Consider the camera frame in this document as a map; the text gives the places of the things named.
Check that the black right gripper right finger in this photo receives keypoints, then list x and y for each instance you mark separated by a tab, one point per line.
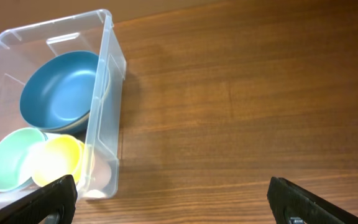
292	204

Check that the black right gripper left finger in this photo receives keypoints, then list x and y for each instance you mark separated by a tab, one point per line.
56	198

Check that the yellow plastic cup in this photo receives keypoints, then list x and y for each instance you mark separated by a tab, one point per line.
56	157

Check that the mint green plastic cup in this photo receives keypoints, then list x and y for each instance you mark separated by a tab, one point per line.
15	150

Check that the blue bowl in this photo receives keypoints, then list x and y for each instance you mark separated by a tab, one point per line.
60	92

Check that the clear plastic storage bin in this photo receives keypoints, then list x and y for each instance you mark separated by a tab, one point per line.
23	50

